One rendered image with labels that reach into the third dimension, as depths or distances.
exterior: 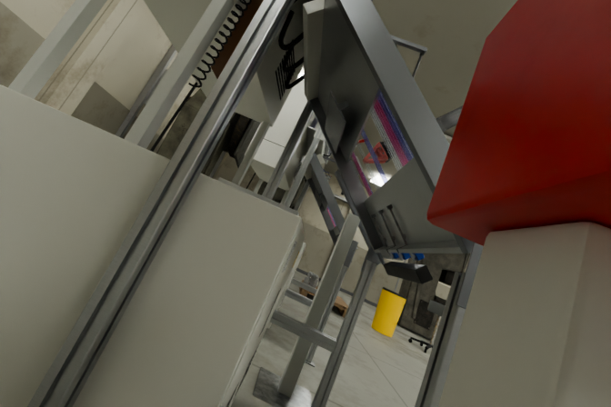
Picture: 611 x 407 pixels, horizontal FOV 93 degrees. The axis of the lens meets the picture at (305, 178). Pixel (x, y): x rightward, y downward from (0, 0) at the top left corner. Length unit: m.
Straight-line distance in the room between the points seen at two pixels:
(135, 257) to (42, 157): 0.28
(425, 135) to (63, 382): 0.67
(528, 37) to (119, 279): 0.54
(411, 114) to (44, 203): 0.67
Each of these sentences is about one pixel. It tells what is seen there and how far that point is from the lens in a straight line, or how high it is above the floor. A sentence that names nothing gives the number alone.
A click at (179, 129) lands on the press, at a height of 1.29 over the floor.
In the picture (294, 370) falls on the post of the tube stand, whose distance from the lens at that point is 1.46.
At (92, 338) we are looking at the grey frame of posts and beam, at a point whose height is 0.34.
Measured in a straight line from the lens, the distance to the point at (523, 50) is 0.20.
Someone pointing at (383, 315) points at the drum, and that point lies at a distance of 4.55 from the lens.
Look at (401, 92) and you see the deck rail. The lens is 0.61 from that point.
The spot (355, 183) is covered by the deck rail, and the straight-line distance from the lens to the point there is 1.23.
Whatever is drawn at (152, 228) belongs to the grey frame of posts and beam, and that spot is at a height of 0.51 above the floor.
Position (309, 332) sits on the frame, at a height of 0.31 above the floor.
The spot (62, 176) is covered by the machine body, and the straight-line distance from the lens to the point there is 0.67.
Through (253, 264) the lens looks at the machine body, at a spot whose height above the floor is 0.52.
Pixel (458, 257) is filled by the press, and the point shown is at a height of 1.74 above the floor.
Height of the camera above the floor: 0.57
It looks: 13 degrees up
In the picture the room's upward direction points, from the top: 24 degrees clockwise
